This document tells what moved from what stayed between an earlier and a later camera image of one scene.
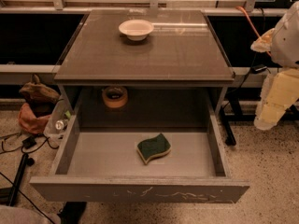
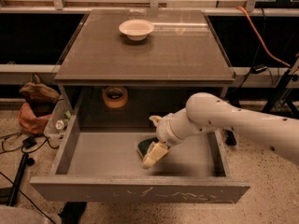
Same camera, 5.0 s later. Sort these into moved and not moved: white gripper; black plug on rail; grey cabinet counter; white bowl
Moved: white gripper
Not moved: white bowl; grey cabinet counter; black plug on rail
